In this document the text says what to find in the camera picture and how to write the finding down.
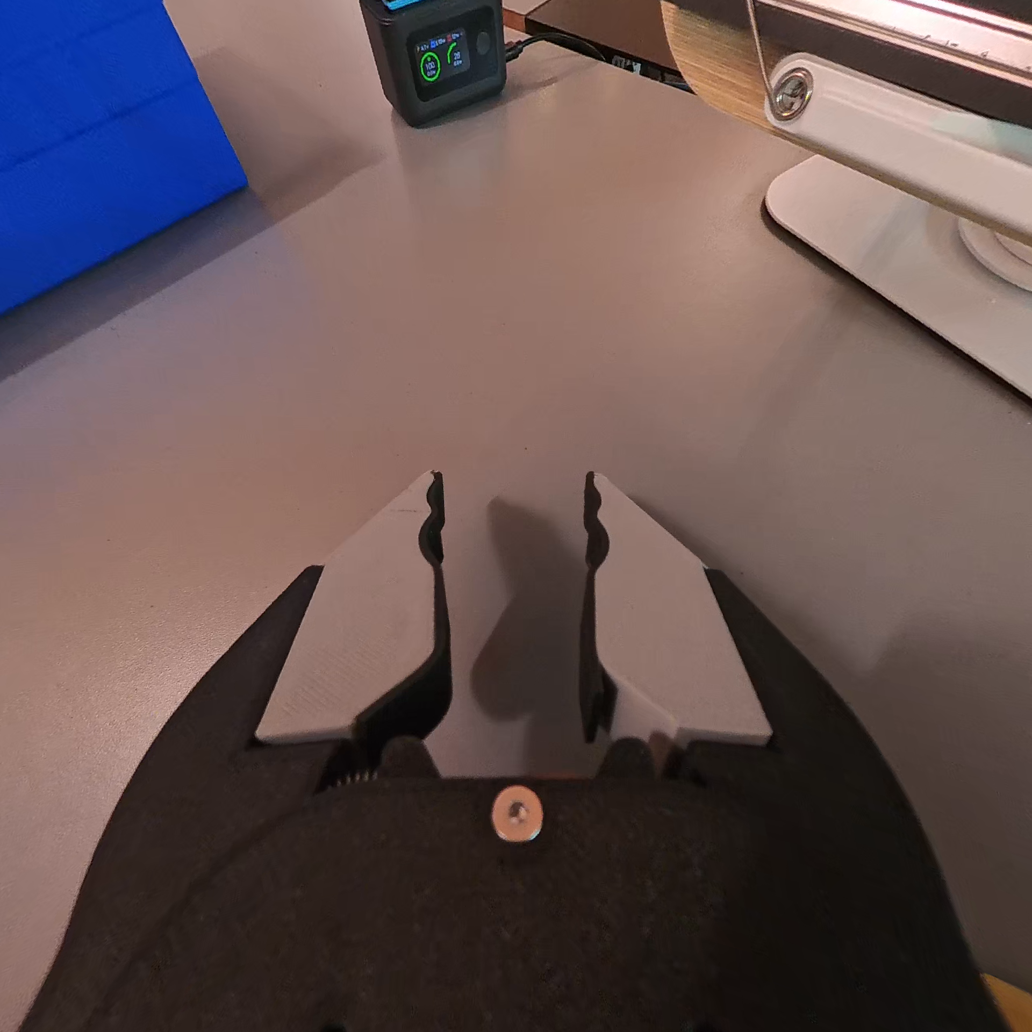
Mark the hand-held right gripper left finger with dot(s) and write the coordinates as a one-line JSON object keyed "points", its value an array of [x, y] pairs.
{"points": [[363, 637]]}

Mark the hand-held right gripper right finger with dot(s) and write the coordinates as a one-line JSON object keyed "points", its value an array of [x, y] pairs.
{"points": [[677, 637]]}

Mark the blue plastic bin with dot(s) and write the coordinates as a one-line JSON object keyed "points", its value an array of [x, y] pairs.
{"points": [[97, 145]]}

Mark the black charging case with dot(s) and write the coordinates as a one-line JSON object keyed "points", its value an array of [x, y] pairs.
{"points": [[435, 72]]}

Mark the dark brown flat panel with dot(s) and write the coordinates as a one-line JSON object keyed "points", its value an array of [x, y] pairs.
{"points": [[597, 28]]}

